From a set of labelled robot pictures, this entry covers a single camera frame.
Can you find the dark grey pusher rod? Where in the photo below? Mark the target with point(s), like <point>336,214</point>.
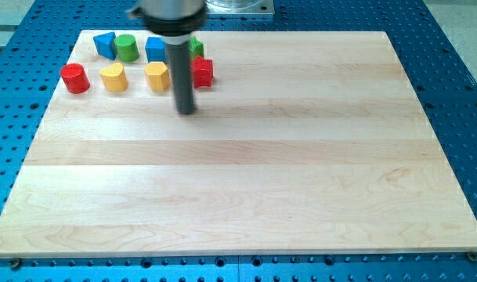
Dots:
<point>178,53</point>

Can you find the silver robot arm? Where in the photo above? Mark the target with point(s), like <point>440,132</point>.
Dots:
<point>174,21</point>

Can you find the green star block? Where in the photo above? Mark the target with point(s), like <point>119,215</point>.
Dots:
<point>196,48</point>

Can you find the blue cube block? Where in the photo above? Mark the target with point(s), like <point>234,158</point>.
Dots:
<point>155,50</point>

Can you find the red star block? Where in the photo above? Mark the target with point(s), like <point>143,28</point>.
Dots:
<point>202,71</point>

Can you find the yellow hexagon block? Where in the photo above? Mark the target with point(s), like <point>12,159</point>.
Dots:
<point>157,76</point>

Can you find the green cylinder block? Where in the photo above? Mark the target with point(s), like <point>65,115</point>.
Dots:
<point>126,47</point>

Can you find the yellow heart block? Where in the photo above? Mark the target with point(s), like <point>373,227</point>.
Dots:
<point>114,78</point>

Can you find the blue triangle block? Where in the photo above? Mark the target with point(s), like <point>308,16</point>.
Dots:
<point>104,44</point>

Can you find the red cylinder block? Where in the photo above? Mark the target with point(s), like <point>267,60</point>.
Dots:
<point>75,78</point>

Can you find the light wooden board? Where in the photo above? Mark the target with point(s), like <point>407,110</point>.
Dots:
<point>306,143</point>

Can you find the left board clamp screw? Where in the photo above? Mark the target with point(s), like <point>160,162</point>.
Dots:
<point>15,263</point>

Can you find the board clamp screw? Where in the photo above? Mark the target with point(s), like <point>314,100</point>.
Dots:
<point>15,263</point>
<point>472,256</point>

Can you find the right board clamp screw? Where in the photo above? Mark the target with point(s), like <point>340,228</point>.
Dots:
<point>472,256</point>

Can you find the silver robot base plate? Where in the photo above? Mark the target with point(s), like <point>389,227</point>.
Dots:
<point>240,7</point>

